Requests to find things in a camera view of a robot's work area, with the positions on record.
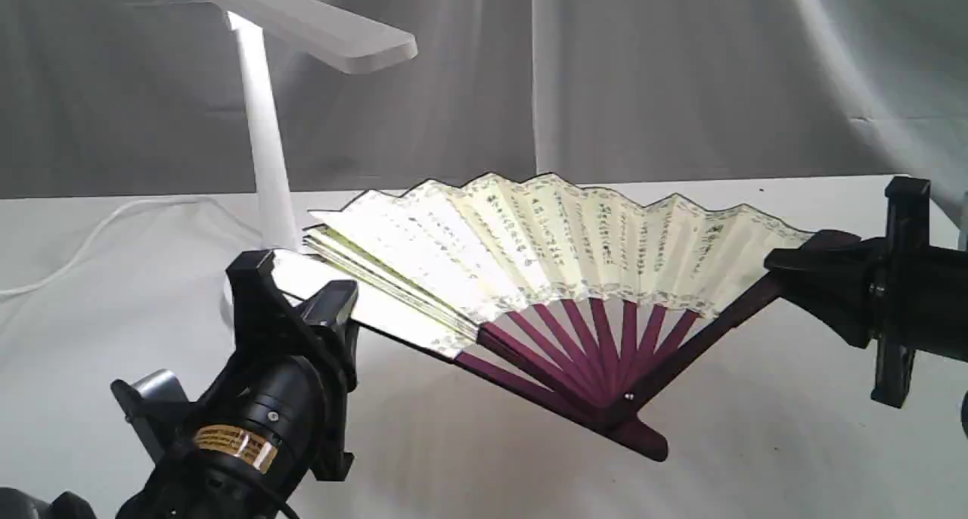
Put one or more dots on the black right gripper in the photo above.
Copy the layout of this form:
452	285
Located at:
918	291

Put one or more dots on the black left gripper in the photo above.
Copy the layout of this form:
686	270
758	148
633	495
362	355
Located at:
278	409

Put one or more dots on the cream paper folding fan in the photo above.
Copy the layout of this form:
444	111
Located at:
577	299

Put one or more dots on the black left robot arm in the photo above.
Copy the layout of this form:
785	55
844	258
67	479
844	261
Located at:
193	491

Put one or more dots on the white desk lamp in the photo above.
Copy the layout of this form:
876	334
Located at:
345	41

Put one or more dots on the grey backdrop curtain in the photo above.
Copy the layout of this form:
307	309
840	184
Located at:
142	97

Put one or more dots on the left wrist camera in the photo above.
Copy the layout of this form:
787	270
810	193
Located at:
163	418

